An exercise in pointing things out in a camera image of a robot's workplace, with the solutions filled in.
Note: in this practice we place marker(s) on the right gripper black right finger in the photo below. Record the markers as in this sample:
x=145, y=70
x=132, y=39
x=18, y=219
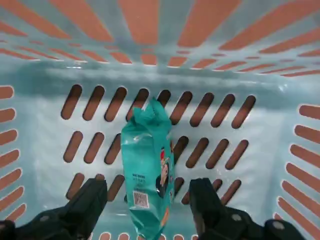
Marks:
x=215, y=220

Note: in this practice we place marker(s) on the teal potato chips packet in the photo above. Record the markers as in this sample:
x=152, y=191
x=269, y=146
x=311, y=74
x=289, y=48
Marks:
x=145, y=162

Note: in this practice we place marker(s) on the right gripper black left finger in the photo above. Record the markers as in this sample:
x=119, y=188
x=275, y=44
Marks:
x=75, y=215

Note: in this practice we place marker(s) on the light blue plastic basket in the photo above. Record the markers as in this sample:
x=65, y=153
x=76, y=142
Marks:
x=160, y=75

